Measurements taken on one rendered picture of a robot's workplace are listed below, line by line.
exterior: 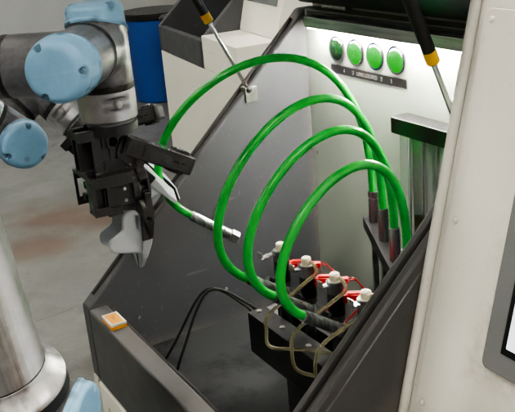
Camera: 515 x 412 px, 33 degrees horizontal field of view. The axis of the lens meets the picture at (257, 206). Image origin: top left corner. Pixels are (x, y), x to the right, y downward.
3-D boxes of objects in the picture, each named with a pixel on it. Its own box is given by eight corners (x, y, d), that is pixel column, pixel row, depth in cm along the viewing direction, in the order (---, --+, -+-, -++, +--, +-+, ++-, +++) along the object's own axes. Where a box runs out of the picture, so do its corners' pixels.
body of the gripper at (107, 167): (78, 208, 118) (64, 123, 114) (136, 194, 122) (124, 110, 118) (97, 224, 112) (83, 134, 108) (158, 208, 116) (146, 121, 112)
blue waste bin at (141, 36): (118, 99, 781) (105, 12, 755) (174, 86, 814) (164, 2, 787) (151, 108, 735) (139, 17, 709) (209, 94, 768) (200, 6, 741)
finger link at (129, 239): (109, 275, 119) (100, 212, 116) (149, 263, 122) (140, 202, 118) (118, 283, 116) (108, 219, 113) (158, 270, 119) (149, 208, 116)
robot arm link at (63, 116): (82, 88, 151) (68, 89, 143) (101, 106, 151) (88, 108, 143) (55, 120, 152) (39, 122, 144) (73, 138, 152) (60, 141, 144)
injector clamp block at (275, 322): (254, 384, 159) (247, 311, 154) (299, 366, 164) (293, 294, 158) (366, 480, 131) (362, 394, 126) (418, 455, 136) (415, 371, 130)
